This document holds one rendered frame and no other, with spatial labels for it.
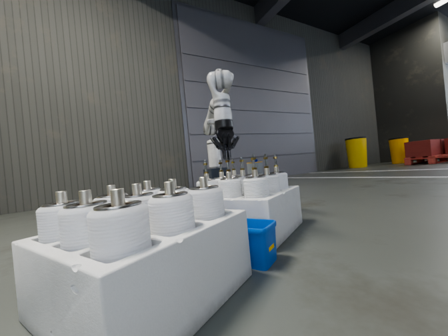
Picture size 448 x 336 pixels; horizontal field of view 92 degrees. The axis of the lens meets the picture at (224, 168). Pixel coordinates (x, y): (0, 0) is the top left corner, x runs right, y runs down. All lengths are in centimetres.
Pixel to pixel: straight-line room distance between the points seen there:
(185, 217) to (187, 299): 14
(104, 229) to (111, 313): 11
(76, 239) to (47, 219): 13
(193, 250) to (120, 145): 312
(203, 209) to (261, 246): 21
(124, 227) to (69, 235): 14
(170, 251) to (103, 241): 10
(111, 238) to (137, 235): 4
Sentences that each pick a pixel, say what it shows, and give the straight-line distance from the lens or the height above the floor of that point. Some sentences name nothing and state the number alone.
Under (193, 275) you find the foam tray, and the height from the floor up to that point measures 10.
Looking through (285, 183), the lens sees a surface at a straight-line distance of 102.
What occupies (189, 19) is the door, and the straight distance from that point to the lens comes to 449.
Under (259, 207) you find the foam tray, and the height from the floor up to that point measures 15.
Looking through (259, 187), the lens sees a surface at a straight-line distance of 79.
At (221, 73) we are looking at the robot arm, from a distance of 94.
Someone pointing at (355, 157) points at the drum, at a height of 24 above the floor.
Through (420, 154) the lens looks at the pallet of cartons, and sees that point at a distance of 566.
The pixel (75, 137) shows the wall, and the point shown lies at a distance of 352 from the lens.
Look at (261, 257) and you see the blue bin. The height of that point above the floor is 4.
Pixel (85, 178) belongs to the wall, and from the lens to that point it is 346.
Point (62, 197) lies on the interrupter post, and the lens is 63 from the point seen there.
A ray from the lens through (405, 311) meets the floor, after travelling 59.
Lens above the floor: 30
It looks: level
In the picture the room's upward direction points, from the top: 5 degrees counter-clockwise
